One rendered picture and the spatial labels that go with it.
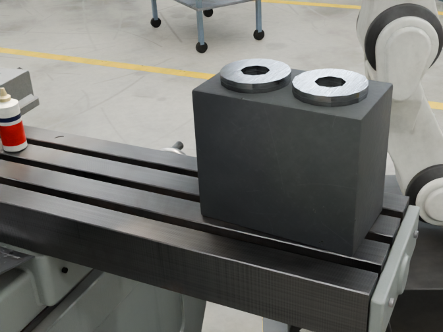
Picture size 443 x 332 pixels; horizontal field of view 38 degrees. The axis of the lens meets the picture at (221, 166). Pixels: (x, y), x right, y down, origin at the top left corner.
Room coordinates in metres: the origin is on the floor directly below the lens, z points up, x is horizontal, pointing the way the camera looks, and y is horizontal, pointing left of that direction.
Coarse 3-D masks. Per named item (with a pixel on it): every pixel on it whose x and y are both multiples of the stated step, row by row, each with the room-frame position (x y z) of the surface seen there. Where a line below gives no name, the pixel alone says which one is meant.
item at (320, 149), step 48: (192, 96) 0.74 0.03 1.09; (240, 96) 0.71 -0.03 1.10; (288, 96) 0.70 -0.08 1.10; (336, 96) 0.66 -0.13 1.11; (384, 96) 0.69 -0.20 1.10; (240, 144) 0.70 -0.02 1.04; (288, 144) 0.67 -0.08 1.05; (336, 144) 0.64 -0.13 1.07; (384, 144) 0.71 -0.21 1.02; (240, 192) 0.70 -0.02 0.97; (288, 192) 0.67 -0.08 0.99; (336, 192) 0.64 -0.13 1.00; (336, 240) 0.63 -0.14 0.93
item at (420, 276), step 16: (400, 192) 1.32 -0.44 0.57; (416, 240) 1.12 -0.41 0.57; (432, 240) 1.12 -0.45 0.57; (416, 256) 1.07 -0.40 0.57; (432, 256) 1.06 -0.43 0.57; (416, 272) 1.02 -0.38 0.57; (432, 272) 1.01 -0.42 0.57; (416, 288) 0.97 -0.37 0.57; (432, 288) 0.96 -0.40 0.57; (400, 304) 0.97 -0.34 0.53; (416, 304) 0.96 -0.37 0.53; (432, 304) 0.96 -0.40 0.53; (400, 320) 0.97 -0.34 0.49; (416, 320) 0.96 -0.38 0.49; (432, 320) 0.96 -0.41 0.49
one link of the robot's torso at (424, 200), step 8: (432, 184) 1.10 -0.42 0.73; (440, 184) 1.09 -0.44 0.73; (424, 192) 1.10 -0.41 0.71; (432, 192) 1.09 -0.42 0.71; (440, 192) 1.08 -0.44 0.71; (416, 200) 1.11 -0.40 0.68; (424, 200) 1.10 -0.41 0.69; (432, 200) 1.09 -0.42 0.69; (440, 200) 1.08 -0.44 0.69; (424, 208) 1.10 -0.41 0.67; (432, 208) 1.08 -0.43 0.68; (440, 208) 1.08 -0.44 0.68; (424, 216) 1.09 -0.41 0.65; (432, 216) 1.08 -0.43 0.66; (440, 216) 1.08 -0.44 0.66; (432, 224) 1.09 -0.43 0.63; (440, 224) 1.09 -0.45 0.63
